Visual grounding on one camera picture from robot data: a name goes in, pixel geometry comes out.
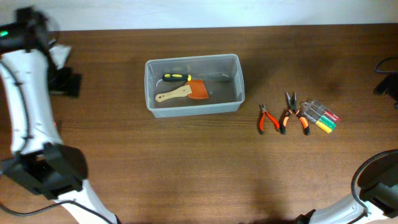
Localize green screwdriver upper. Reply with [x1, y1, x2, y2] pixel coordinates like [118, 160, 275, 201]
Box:
[310, 105, 336, 129]

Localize metal file black yellow handle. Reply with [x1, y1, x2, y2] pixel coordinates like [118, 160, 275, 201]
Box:
[162, 73, 233, 83]

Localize small red handled pliers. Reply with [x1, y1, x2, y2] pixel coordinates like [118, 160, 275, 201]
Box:
[258, 103, 281, 135]

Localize green screwdriver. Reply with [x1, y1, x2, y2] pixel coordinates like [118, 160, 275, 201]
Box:
[310, 105, 336, 129]
[308, 108, 336, 130]

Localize clear plastic container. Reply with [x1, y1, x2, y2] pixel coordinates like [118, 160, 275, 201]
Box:
[144, 54, 245, 118]

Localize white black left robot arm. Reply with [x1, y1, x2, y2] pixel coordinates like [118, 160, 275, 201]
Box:
[1, 7, 119, 223]

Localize orange scraper wooden handle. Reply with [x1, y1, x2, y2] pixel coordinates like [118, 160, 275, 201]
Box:
[155, 80, 209, 103]

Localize green screwdriver lower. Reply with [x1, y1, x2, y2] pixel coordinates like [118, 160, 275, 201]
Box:
[308, 108, 336, 130]

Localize yellow screwdriver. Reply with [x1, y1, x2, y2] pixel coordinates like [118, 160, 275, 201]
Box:
[304, 112, 332, 133]

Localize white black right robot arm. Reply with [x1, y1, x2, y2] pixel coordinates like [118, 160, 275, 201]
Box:
[294, 72, 397, 223]

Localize red screwdriver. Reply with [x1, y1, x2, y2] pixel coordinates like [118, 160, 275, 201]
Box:
[313, 101, 341, 122]

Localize orange black needle nose pliers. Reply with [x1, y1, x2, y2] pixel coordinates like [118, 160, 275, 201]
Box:
[279, 92, 310, 136]

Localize clear screwdriver set case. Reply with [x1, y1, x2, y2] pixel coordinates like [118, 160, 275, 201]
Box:
[300, 100, 341, 134]

